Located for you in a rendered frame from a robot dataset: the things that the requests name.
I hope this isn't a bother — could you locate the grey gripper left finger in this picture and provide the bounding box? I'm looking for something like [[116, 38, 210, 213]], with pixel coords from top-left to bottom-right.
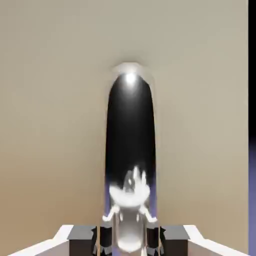
[[7, 224, 99, 256]]

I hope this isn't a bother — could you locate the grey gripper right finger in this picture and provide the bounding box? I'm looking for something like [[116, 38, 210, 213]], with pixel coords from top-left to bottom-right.
[[159, 224, 248, 256]]

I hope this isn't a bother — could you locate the shiny curved metal handle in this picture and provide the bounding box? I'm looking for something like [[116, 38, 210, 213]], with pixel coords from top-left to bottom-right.
[[96, 61, 163, 256]]

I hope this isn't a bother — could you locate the beige cabinet door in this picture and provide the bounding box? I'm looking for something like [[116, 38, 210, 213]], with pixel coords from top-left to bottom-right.
[[0, 0, 250, 256]]

